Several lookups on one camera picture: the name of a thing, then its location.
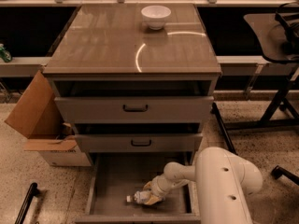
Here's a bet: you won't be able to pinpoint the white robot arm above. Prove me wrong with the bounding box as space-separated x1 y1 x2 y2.
141 147 263 224

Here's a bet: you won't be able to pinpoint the green bottle on shelf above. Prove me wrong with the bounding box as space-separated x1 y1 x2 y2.
0 44 12 63

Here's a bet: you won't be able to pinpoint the bottom grey drawer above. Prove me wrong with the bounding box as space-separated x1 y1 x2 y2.
75 152 201 224

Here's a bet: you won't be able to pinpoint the grey drawer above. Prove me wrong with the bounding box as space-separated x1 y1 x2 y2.
55 96 213 124
75 133 202 153
75 152 201 224

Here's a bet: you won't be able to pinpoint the top grey drawer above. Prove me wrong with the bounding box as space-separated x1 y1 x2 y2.
55 96 213 124

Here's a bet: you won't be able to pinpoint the black stand with table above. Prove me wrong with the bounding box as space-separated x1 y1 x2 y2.
212 2 299 152

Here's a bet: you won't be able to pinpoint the black bar lower left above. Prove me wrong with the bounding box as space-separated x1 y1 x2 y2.
14 182 40 224

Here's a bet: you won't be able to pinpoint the clear plastic water bottle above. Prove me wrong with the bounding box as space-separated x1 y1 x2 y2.
126 190 151 204

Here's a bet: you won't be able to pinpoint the black foot lower right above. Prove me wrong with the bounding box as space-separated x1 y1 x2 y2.
271 165 299 185

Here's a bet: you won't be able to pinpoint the grey drawer cabinet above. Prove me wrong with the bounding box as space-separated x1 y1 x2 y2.
42 3 222 166

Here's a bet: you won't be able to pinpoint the white ceramic bowl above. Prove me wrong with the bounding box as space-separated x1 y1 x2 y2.
141 5 171 30

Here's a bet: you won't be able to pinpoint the open cardboard box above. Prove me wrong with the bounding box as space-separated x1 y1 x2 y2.
5 72 92 167

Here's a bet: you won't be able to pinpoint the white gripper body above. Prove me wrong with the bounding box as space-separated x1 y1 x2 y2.
151 175 174 198

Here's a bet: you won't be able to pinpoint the middle grey drawer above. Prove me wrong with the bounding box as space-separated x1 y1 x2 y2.
75 133 202 153

